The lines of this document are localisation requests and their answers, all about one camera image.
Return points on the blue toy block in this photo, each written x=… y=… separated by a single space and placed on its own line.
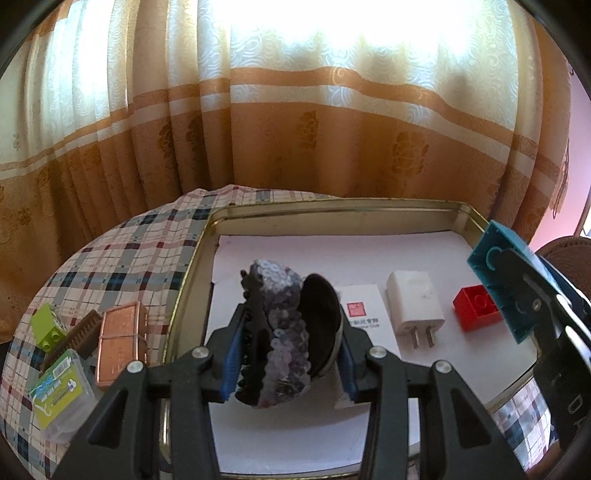
x=485 y=251

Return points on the gold rectangular tin box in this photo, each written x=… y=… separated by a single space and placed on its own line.
x=198 y=258

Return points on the white charger plug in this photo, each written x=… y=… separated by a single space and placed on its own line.
x=415 y=300

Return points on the white paper liner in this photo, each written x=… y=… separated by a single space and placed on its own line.
x=323 y=249

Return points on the wicker chair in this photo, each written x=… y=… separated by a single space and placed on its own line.
x=568 y=251

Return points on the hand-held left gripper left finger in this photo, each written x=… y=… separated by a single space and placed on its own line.
x=231 y=364

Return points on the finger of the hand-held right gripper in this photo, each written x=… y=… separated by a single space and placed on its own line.
x=517 y=286
x=568 y=290

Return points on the red toy block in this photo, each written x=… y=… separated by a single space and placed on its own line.
x=478 y=309

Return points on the white cardboard box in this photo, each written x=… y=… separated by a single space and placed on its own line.
x=364 y=295

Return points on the grey sequined hair clip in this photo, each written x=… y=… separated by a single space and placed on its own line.
x=281 y=332

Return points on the cream and orange floral curtain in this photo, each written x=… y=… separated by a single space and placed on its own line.
x=277 y=115

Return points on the clear box with green label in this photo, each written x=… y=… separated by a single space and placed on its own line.
x=60 y=392

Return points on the green toy block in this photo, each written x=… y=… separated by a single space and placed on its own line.
x=46 y=323

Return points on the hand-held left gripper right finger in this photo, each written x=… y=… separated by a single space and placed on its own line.
x=347 y=369

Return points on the brown comb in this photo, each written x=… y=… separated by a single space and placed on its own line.
x=78 y=337

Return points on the copper coloured small box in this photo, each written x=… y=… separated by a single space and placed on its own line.
x=120 y=341

